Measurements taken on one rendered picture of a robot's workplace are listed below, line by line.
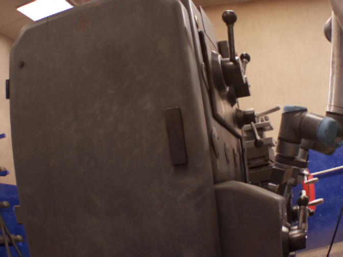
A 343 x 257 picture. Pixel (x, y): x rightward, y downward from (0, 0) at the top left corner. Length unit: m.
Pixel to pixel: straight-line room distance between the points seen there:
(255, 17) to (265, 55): 0.54
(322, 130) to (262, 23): 5.25
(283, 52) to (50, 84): 5.64
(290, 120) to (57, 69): 0.82
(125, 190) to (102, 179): 0.06
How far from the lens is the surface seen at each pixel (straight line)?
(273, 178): 1.73
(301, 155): 2.15
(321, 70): 6.65
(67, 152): 1.16
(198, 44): 1.24
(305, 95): 6.58
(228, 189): 1.16
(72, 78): 1.18
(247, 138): 2.39
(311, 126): 1.68
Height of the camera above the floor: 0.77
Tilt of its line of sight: 10 degrees up
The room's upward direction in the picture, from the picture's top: 8 degrees counter-clockwise
